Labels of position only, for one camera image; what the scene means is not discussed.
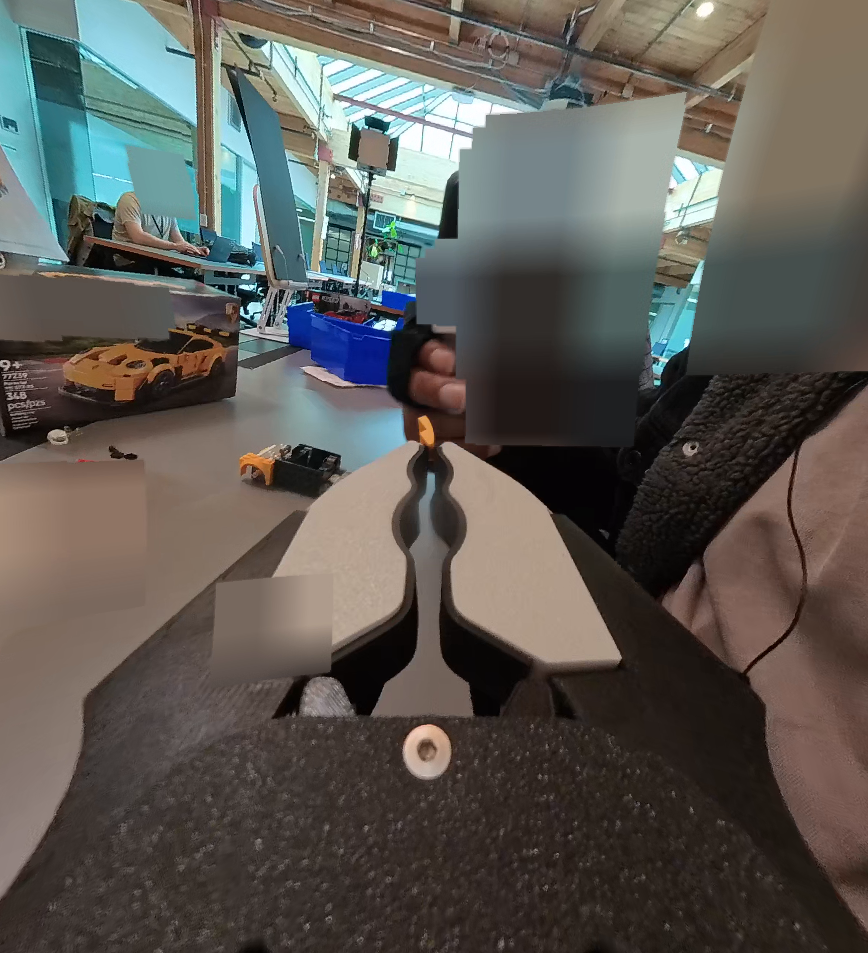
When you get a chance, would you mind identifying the black lego set box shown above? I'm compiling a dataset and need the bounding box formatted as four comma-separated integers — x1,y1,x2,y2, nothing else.
0,279,241,438

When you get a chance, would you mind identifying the studio light on stand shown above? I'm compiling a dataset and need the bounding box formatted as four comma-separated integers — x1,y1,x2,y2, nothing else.
348,115,399,299

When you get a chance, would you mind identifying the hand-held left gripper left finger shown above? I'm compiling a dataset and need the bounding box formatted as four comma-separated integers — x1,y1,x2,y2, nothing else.
274,439,425,714

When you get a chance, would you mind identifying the dark standing board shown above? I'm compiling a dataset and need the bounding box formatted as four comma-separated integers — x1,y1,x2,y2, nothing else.
229,67,308,336

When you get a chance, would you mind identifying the black lego chassis assembly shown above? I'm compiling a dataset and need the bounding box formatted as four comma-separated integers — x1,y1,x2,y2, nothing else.
239,443,346,496

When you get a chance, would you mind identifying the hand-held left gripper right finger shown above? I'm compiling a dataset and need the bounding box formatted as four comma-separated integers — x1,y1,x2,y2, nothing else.
434,441,623,714

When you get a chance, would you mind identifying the person's black fleece jacket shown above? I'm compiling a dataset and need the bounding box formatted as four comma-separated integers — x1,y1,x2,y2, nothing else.
616,368,868,597

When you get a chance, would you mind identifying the person's right hand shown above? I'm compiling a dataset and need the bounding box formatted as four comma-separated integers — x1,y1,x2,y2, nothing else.
402,341,504,457

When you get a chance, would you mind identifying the black hoodie drawstring cord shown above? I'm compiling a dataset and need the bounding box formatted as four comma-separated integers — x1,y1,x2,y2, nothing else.
743,439,811,675

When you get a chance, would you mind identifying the person's beige hoodie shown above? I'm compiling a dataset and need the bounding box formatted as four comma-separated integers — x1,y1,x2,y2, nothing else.
661,368,868,953

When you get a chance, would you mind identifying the background office desk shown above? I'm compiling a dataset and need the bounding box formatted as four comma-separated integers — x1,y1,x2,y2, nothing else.
80,234,308,299

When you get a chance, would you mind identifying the white paper scrap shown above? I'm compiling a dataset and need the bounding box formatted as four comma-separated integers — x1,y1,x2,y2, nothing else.
301,365,368,390

